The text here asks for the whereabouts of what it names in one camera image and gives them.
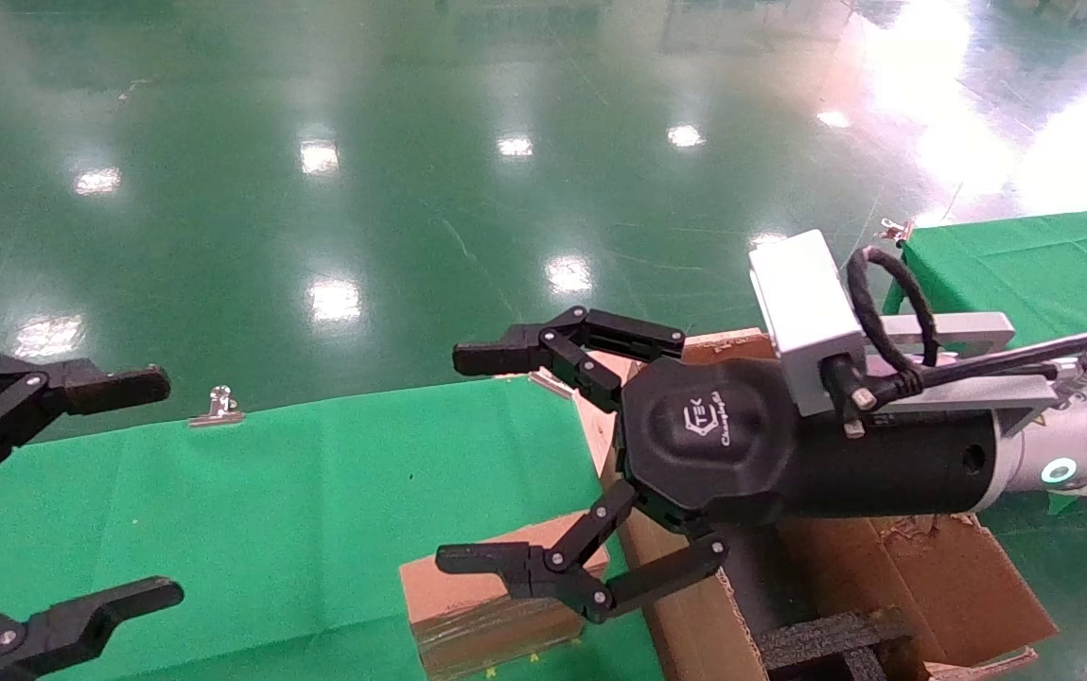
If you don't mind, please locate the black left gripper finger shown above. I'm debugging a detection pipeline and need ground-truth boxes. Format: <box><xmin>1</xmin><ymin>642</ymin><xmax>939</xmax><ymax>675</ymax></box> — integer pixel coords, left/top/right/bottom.
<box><xmin>0</xmin><ymin>577</ymin><xmax>185</xmax><ymax>681</ymax></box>
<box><xmin>0</xmin><ymin>355</ymin><xmax>171</xmax><ymax>488</ymax></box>

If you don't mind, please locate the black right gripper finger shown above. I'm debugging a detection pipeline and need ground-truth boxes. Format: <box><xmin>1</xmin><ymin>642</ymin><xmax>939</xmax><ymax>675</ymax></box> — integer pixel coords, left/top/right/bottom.
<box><xmin>453</xmin><ymin>306</ymin><xmax>687</xmax><ymax>413</ymax></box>
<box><xmin>435</xmin><ymin>478</ymin><xmax>729</xmax><ymax>625</ymax></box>

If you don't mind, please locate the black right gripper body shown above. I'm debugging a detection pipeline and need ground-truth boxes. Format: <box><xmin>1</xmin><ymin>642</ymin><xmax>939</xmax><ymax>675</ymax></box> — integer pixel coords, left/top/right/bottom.
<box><xmin>619</xmin><ymin>356</ymin><xmax>1000</xmax><ymax>533</ymax></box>

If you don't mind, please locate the small brown cardboard box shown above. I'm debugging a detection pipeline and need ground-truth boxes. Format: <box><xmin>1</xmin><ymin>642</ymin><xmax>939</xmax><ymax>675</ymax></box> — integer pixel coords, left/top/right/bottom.
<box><xmin>399</xmin><ymin>511</ymin><xmax>612</xmax><ymax>680</ymax></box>

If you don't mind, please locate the large open torn carton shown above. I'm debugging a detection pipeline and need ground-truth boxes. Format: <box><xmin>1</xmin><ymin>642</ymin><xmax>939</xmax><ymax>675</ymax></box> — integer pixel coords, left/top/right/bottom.
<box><xmin>573</xmin><ymin>326</ymin><xmax>1060</xmax><ymax>681</ymax></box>

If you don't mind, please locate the black foam insert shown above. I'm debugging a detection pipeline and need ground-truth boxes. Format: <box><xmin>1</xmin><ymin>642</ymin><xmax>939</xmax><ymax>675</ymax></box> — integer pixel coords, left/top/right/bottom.
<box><xmin>756</xmin><ymin>610</ymin><xmax>918</xmax><ymax>681</ymax></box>

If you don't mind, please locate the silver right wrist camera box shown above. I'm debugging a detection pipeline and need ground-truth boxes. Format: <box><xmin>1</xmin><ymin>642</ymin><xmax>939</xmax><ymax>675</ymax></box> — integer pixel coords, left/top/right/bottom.
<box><xmin>748</xmin><ymin>229</ymin><xmax>872</xmax><ymax>419</ymax></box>

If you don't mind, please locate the black camera cable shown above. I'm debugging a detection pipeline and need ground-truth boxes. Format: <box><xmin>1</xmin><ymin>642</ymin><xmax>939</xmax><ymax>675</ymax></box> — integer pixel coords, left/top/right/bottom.
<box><xmin>846</xmin><ymin>244</ymin><xmax>1087</xmax><ymax>417</ymax></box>

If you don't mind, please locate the silver camera mount bracket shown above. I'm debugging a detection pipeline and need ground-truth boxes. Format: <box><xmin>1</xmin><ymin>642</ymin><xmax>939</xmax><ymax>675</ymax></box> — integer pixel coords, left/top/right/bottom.
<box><xmin>860</xmin><ymin>312</ymin><xmax>1087</xmax><ymax>438</ymax></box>

